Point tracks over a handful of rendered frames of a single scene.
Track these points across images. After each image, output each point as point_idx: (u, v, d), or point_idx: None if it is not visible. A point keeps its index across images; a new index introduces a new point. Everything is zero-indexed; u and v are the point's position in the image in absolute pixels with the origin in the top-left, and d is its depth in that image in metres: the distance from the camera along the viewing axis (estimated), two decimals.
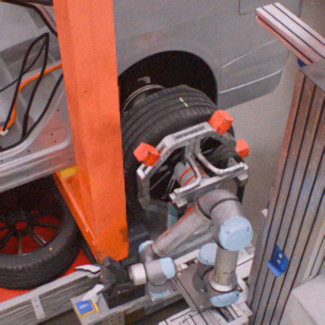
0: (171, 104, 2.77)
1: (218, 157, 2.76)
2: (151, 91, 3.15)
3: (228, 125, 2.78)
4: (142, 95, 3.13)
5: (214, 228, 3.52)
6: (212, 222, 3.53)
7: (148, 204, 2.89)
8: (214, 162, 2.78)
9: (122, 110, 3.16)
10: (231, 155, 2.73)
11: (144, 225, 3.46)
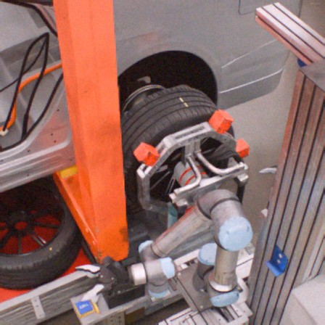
0: (171, 104, 2.77)
1: (218, 157, 2.76)
2: (151, 91, 3.15)
3: (228, 125, 2.78)
4: (142, 95, 3.13)
5: (214, 228, 3.52)
6: (212, 222, 3.53)
7: (148, 204, 2.89)
8: (214, 163, 2.78)
9: (122, 110, 3.16)
10: (231, 155, 2.73)
11: (144, 225, 3.46)
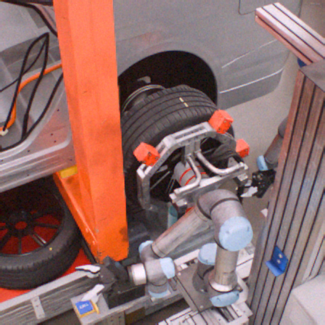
0: (171, 104, 2.77)
1: (218, 157, 2.76)
2: (151, 91, 3.15)
3: (228, 125, 2.78)
4: (142, 95, 3.13)
5: (214, 228, 3.52)
6: (212, 222, 3.53)
7: (148, 204, 2.89)
8: (214, 163, 2.78)
9: (122, 110, 3.16)
10: (231, 155, 2.73)
11: (144, 225, 3.46)
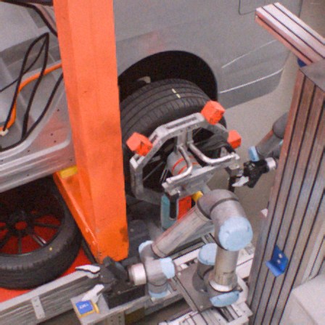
0: (164, 94, 2.82)
1: (210, 147, 2.81)
2: None
3: (219, 117, 2.83)
4: None
5: None
6: None
7: (141, 194, 2.93)
8: (206, 153, 2.83)
9: None
10: (222, 145, 2.78)
11: (138, 217, 3.50)
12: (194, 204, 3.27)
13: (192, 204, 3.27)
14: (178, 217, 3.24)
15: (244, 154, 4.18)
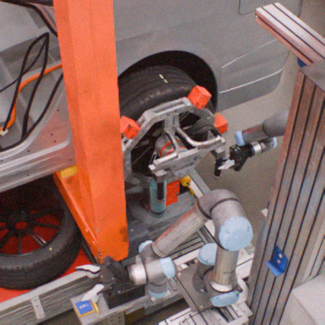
0: (151, 80, 2.90)
1: (196, 131, 2.89)
2: None
3: (205, 101, 2.91)
4: None
5: None
6: (195, 199, 3.66)
7: (130, 177, 3.01)
8: (192, 136, 2.91)
9: None
10: (208, 128, 2.86)
11: (129, 202, 3.58)
12: (182, 189, 3.35)
13: (180, 188, 3.35)
14: (167, 202, 3.32)
15: None
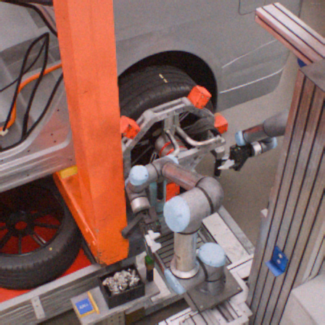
0: (151, 80, 2.90)
1: (196, 130, 2.89)
2: None
3: (205, 101, 2.91)
4: None
5: None
6: None
7: None
8: (192, 136, 2.91)
9: None
10: (207, 128, 2.86)
11: (129, 202, 3.58)
12: (182, 189, 3.35)
13: (180, 188, 3.36)
14: (167, 202, 3.32)
15: None
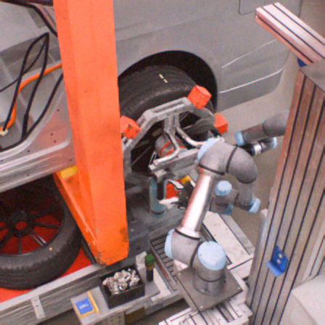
0: (151, 80, 2.90)
1: (196, 131, 2.89)
2: None
3: (205, 101, 2.91)
4: None
5: None
6: None
7: (130, 176, 3.01)
8: (192, 136, 2.91)
9: None
10: (207, 128, 2.86)
11: (129, 202, 3.58)
12: None
13: None
14: None
15: None
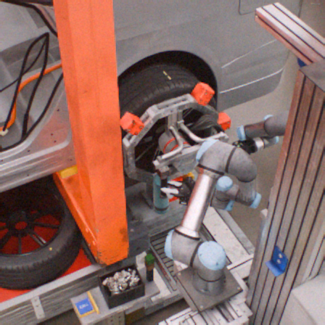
0: (155, 76, 2.92)
1: (200, 128, 2.90)
2: None
3: (209, 97, 2.93)
4: None
5: None
6: None
7: (133, 173, 3.03)
8: (196, 133, 2.93)
9: None
10: (211, 125, 2.88)
11: (132, 199, 3.60)
12: None
13: None
14: (170, 198, 3.33)
15: None
